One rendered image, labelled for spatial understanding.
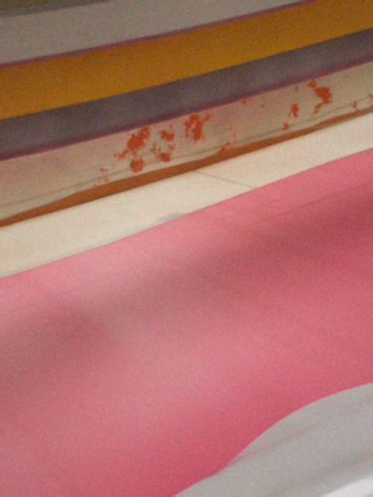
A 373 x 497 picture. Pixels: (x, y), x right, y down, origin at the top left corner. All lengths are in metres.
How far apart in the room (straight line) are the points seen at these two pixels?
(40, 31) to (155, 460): 0.09
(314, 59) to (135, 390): 0.12
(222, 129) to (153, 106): 0.15
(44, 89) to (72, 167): 0.13
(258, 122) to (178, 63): 0.16
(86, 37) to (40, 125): 0.03
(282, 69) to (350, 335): 0.08
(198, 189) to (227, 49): 0.11
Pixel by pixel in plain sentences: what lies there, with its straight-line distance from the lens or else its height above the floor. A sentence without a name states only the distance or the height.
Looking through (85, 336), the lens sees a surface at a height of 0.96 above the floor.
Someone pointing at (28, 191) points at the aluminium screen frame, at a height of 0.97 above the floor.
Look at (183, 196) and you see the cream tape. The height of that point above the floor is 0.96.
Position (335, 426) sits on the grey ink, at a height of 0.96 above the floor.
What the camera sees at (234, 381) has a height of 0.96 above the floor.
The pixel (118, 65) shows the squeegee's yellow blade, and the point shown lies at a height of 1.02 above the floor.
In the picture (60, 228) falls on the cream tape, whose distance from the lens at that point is 0.30.
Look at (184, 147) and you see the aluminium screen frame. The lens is 0.35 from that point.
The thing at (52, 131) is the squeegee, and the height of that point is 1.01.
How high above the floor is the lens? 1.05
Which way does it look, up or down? 20 degrees down
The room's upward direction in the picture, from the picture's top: 9 degrees counter-clockwise
